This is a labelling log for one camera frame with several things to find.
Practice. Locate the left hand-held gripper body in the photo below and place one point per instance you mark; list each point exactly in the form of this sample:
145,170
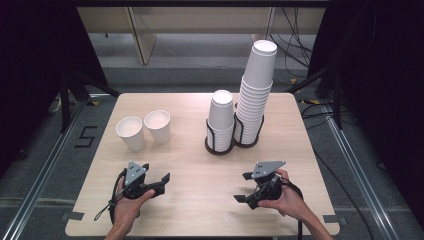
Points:
135,173

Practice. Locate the white paper cup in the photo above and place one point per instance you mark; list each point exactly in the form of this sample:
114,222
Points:
159,130
131,136

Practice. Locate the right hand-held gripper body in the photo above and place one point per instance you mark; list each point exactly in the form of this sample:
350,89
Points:
266,170

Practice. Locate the black curtain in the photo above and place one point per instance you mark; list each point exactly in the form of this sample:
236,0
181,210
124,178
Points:
30,66
376,83

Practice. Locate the black metal stand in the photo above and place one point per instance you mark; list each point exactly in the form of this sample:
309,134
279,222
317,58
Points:
337,100
65,100

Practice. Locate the person's left hand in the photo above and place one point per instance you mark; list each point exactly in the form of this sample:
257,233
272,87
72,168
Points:
126,208

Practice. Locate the tall stack of white cups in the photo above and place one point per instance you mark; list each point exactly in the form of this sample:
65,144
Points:
256,96

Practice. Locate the person's right hand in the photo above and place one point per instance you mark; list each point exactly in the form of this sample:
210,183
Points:
290,201

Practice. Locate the short stack of white cups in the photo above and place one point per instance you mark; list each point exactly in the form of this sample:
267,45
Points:
220,113

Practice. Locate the aluminium floor rail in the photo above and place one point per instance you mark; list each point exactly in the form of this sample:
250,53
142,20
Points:
363,173
43,176

